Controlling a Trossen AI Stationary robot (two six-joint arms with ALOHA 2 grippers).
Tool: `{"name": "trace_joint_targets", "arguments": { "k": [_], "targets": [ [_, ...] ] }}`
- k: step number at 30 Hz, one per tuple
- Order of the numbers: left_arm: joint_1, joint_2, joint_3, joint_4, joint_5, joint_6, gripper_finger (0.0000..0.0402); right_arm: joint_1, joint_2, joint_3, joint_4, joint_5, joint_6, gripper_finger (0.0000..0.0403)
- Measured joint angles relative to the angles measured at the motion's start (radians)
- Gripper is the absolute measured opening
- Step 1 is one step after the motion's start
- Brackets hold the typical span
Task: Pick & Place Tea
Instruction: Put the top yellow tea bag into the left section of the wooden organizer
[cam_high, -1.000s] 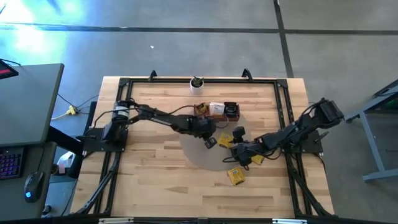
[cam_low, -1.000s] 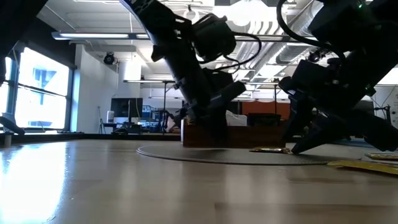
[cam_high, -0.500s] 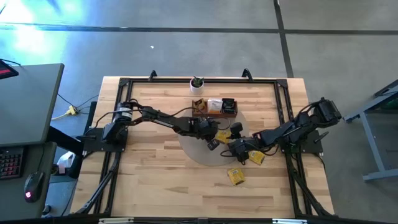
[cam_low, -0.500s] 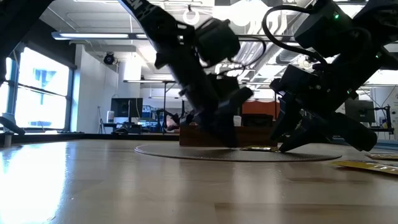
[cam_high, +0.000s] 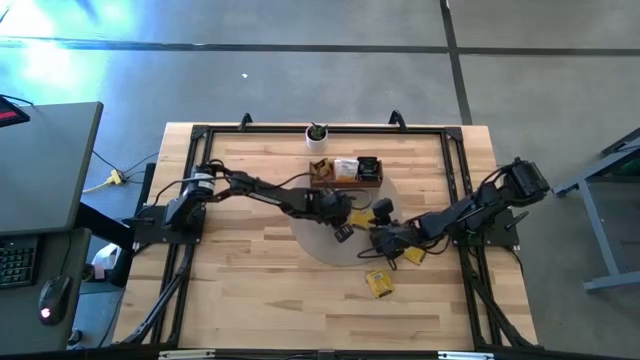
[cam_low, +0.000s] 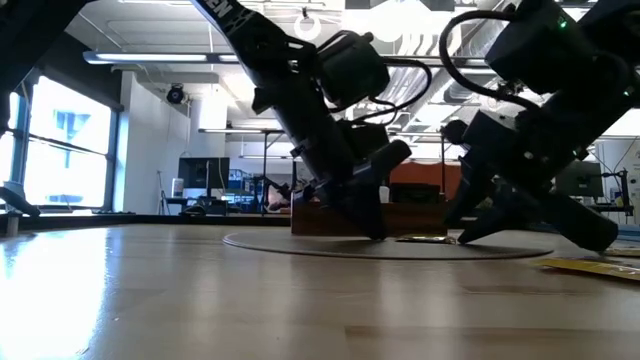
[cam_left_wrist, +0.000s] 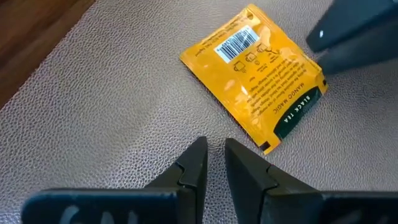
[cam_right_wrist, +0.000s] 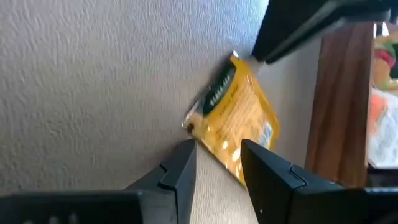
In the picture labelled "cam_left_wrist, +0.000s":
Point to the round grey placemat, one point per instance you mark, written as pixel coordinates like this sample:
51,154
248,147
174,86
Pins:
124,109

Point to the yellow tea packet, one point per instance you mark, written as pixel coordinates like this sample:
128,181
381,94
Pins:
248,77

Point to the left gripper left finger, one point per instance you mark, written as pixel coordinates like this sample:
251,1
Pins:
191,186

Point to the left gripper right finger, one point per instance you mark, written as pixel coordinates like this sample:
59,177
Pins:
248,186

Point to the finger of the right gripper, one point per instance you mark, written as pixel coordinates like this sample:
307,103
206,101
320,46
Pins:
367,49
357,18

